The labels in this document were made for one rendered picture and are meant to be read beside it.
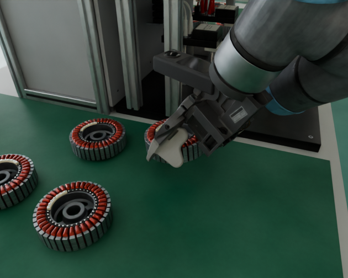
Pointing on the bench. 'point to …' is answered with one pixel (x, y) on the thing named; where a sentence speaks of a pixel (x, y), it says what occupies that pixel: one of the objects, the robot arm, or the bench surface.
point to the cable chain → (157, 12)
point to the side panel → (53, 51)
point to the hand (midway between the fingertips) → (174, 139)
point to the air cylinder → (200, 51)
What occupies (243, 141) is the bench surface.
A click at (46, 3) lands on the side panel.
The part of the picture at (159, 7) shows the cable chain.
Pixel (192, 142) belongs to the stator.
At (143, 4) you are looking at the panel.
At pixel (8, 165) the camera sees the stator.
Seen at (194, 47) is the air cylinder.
